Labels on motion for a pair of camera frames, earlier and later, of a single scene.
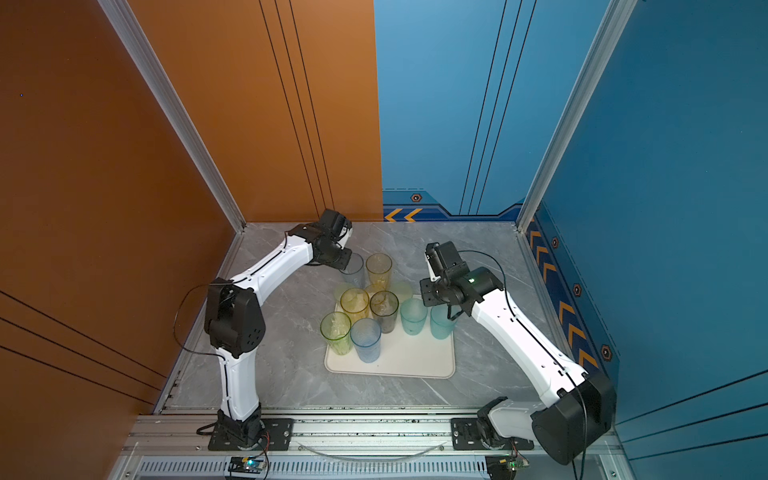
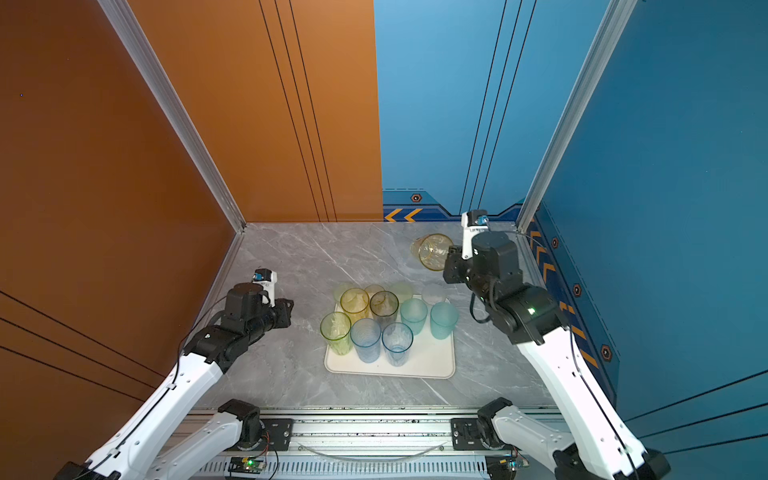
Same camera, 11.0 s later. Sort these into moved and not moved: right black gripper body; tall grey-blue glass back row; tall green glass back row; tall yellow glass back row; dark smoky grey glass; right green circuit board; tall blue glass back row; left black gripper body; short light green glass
Moved: left black gripper body; tall grey-blue glass back row; right black gripper body; tall yellow glass back row
Not moved: tall blue glass back row; dark smoky grey glass; tall green glass back row; right green circuit board; short light green glass
